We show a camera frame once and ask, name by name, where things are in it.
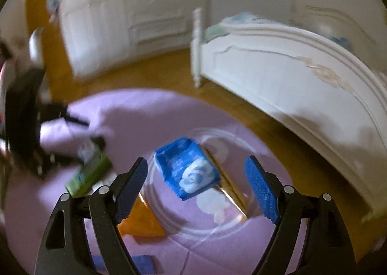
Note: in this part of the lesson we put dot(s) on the blue flat wrapper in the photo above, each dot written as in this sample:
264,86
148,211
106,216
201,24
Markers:
146,264

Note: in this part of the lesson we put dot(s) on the purple table cloth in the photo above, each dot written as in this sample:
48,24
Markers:
121,117

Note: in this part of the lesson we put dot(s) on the mustard orange wrapper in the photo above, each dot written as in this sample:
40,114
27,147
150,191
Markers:
142,223

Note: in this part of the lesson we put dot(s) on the blue floral packet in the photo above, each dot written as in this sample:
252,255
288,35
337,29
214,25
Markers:
187,169

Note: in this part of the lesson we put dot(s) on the light blue blanket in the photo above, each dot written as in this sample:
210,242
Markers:
243,18

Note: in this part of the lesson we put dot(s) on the white wooden bed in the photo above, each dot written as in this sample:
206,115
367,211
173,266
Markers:
287,81

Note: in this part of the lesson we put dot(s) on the shiny gold foil wrapper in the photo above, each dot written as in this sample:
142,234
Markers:
232,196

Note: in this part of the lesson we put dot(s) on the green bed sheet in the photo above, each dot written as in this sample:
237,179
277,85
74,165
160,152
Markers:
214,33

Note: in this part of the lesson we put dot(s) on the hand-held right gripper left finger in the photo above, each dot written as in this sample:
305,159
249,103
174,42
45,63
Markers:
130,193

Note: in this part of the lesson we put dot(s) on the clear glass plate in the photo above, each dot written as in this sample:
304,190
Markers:
181,217

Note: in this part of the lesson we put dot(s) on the white wardrobe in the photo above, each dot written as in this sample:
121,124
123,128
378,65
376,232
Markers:
121,6

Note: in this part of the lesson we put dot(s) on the green drink powder packet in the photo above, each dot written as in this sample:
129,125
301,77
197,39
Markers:
87,176

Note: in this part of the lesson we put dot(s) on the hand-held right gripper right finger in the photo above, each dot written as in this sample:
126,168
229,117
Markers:
261,190

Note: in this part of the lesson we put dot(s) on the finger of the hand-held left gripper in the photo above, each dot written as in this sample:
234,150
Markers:
60,111
60,160

